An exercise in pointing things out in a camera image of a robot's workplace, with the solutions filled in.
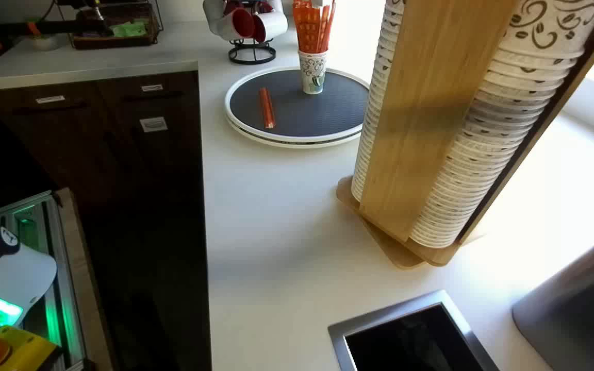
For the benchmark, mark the dark wooden cabinet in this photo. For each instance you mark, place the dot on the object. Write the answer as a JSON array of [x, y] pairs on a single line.
[[130, 153]]

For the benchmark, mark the right stack of paper cups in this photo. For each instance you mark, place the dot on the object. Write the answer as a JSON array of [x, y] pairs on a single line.
[[537, 52]]

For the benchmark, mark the bunch of orange packets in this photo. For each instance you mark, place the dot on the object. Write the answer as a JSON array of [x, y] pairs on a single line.
[[312, 22]]

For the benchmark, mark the stack of paper cups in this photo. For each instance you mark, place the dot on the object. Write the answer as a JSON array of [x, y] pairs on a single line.
[[382, 66], [537, 52]]

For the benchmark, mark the wooden cup dispenser stand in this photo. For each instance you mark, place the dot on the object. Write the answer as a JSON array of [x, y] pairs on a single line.
[[438, 61]]

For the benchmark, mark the wooden tray with items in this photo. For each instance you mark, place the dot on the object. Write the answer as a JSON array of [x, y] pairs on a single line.
[[115, 25]]

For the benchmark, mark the grey metal appliance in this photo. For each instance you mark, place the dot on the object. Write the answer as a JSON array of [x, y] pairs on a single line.
[[557, 319]]

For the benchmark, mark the black wire mug stand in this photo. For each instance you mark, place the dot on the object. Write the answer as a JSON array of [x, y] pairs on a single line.
[[251, 55]]

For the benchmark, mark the left stack of paper cups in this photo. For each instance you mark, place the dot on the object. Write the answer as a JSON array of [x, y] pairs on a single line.
[[382, 66]]

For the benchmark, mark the yellow emergency stop box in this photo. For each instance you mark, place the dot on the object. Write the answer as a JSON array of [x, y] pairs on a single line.
[[25, 351]]

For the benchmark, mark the patterned paper coffee cup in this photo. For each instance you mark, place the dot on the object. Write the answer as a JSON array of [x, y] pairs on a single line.
[[312, 73]]

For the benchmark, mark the orange packet lying on tray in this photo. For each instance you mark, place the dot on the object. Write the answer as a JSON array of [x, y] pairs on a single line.
[[267, 108]]

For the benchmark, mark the white red mug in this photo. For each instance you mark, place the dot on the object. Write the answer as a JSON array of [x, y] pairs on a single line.
[[245, 19]]

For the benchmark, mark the round grey white tray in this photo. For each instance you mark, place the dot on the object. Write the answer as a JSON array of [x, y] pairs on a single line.
[[301, 121]]

